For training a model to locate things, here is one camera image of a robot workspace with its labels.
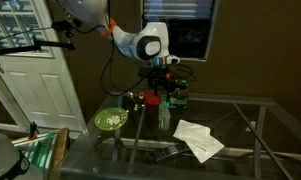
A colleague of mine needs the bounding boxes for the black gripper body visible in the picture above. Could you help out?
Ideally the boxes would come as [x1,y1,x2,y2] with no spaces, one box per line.
[137,68,175,89]

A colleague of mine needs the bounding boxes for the clear bottle green cap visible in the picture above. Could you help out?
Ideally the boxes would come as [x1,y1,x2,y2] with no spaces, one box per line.
[158,95,171,130]

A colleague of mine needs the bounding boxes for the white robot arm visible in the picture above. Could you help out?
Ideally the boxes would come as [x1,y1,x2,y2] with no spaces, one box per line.
[61,0,180,68]

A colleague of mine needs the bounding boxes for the green cardboard bottle carrier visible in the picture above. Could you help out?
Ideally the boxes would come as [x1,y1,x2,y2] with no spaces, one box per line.
[162,88,188,109]

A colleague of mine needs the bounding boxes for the red plastic bowl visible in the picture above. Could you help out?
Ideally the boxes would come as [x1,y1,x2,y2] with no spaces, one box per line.
[146,93,162,106]

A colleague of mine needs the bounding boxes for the metal spoon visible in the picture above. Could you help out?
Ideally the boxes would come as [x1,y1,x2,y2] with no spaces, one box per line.
[128,92,139,111]

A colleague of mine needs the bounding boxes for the green plate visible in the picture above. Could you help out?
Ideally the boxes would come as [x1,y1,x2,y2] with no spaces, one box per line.
[94,107,128,131]

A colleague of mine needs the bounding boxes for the black remote control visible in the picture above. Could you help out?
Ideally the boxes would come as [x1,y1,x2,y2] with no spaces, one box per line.
[152,142,190,163]

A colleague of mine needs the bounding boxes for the white paper napkin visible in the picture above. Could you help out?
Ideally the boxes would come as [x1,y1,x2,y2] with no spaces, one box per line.
[173,120,224,163]

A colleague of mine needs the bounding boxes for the white panel door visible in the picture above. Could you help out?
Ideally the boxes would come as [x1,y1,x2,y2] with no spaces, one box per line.
[0,0,85,131]

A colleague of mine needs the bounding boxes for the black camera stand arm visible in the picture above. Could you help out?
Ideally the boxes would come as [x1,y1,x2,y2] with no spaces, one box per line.
[0,19,83,58]

